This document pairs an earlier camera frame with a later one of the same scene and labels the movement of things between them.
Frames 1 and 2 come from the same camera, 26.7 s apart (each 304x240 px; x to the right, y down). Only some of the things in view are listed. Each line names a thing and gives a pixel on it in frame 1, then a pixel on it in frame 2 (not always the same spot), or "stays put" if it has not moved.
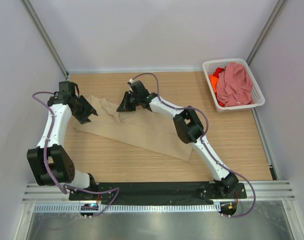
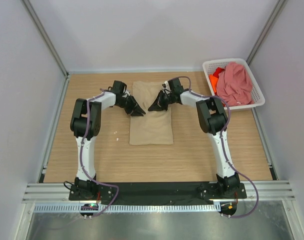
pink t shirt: x=234 y=85 stays put
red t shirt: x=217 y=71 stays put
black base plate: x=156 y=191 stays put
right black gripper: x=124 y=106 -> x=158 y=104
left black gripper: x=83 y=118 -> x=138 y=111
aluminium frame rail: x=267 y=190 stays put
